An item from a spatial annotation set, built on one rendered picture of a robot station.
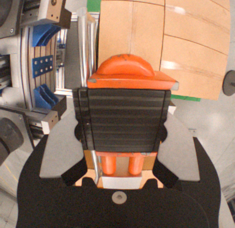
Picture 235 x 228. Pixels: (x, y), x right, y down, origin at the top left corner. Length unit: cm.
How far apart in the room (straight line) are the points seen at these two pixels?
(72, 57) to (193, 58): 101
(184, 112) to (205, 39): 106
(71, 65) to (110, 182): 112
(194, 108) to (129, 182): 165
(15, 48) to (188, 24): 95
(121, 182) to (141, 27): 77
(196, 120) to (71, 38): 187
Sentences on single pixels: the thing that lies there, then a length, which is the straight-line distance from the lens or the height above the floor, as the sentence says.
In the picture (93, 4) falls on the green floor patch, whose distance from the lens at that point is 146.
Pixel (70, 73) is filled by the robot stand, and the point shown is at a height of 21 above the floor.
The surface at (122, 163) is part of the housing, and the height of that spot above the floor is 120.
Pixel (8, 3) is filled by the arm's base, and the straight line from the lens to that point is 48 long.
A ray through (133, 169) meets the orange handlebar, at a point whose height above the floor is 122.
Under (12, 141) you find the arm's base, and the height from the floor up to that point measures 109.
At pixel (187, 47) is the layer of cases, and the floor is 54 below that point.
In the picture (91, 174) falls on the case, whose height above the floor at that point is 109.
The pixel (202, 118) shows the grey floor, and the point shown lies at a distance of 198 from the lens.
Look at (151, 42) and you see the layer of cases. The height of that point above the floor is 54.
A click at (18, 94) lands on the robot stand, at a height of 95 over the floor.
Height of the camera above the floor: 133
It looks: 62 degrees down
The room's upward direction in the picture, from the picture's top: 175 degrees counter-clockwise
